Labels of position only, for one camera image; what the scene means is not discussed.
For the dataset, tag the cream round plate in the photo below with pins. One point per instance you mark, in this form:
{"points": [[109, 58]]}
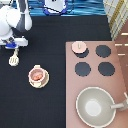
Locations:
{"points": [[43, 83]]}

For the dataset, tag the dark round burner front right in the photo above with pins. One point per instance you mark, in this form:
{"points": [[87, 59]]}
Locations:
{"points": [[106, 68]]}

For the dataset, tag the pink pot with food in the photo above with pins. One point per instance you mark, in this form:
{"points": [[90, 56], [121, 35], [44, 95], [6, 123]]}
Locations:
{"points": [[36, 74]]}

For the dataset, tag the large grey bowl pan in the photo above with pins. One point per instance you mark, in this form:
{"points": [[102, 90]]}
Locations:
{"points": [[96, 107]]}

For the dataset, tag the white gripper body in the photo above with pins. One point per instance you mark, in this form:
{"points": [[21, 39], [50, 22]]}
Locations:
{"points": [[14, 43]]}

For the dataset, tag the black table mat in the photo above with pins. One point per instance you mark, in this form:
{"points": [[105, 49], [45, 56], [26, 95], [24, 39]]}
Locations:
{"points": [[21, 105]]}

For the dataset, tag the cream slotted spatula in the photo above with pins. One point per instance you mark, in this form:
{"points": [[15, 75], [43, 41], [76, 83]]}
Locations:
{"points": [[14, 59]]}

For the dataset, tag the pink pot lid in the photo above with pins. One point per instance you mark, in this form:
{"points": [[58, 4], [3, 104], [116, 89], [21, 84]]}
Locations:
{"points": [[79, 47]]}

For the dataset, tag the dark round burner back left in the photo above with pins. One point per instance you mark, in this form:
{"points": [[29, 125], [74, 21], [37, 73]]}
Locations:
{"points": [[82, 55]]}

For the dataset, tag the pink toy stove top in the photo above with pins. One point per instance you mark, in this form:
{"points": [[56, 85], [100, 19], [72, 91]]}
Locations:
{"points": [[114, 84]]}

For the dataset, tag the dark round burner back right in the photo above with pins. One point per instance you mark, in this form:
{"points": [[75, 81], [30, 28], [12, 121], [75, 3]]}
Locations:
{"points": [[103, 51]]}

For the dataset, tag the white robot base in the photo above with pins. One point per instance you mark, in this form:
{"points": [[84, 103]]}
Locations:
{"points": [[54, 6]]}

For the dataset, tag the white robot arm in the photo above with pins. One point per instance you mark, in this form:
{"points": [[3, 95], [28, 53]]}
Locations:
{"points": [[13, 14]]}

